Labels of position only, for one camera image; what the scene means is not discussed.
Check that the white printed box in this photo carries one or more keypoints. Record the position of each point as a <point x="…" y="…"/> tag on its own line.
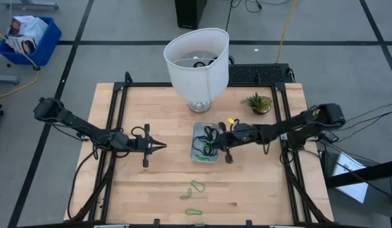
<point x="21" y="44"/>

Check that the white printed bag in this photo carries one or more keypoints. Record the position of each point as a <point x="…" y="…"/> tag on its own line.
<point x="31" y="27"/>

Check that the black metal beam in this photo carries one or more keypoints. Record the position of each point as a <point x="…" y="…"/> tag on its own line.
<point x="363" y="172"/>

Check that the blue plastic crate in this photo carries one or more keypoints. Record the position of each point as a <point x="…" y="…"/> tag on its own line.
<point x="47" y="47"/>

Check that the white shade table lamp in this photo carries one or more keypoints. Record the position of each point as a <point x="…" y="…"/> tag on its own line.
<point x="195" y="82"/>

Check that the white paper sheet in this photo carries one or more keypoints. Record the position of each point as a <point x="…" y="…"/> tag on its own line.
<point x="349" y="177"/>

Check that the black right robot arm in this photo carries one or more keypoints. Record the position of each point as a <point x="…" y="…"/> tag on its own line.
<point x="309" y="118"/>

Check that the grey metal stand foot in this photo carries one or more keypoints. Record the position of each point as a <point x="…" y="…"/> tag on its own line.
<point x="29" y="3"/>
<point x="5" y="79"/>

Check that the yellow tag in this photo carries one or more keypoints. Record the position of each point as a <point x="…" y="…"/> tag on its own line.
<point x="230" y="120"/>

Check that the black perforated metal box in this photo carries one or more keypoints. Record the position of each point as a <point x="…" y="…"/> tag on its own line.
<point x="256" y="73"/>

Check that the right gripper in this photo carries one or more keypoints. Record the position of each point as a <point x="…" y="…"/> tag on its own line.
<point x="227" y="139"/>

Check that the black power adapter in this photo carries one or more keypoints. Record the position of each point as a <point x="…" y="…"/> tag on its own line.
<point x="329" y="136"/>

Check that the white aluminium bar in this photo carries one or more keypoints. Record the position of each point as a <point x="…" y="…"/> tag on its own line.
<point x="111" y="226"/>
<point x="287" y="226"/>

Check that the black rubber band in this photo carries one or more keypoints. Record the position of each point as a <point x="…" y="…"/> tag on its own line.
<point x="204" y="152"/>
<point x="209" y="133"/>

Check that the potted succulent plant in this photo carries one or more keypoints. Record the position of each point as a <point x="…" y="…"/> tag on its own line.
<point x="259" y="103"/>

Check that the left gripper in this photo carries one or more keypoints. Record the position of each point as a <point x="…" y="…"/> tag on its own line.
<point x="146" y="145"/>

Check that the black rectangular box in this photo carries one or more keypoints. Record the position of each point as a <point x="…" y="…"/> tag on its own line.
<point x="190" y="12"/>

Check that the white plastic bin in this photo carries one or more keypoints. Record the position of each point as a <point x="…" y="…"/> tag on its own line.
<point x="197" y="126"/>

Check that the black metal table frame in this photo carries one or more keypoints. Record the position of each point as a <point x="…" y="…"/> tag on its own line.
<point x="145" y="85"/>

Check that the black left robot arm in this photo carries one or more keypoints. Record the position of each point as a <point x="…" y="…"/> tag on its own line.
<point x="72" y="120"/>

